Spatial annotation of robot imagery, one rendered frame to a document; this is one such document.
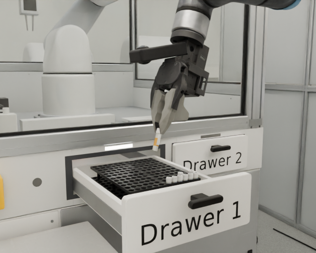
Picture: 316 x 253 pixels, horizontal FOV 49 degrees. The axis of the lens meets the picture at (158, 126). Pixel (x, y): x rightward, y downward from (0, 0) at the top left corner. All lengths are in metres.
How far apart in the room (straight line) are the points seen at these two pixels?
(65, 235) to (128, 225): 0.29
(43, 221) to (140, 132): 0.33
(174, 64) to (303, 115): 1.99
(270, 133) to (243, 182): 2.16
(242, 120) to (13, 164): 0.71
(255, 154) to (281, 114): 1.56
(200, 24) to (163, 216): 0.38
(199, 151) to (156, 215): 0.47
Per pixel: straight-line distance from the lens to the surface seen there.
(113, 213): 0.70
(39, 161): 0.88
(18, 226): 0.92
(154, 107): 0.72
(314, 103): 2.59
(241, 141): 1.17
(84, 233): 0.88
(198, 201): 0.63
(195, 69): 0.72
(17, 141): 0.86
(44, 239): 0.87
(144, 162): 0.92
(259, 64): 1.23
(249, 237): 1.35
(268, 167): 2.96
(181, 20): 0.74
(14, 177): 0.88
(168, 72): 0.71
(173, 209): 0.65
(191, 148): 1.05
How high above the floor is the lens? 1.14
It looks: 9 degrees down
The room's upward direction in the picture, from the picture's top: straight up
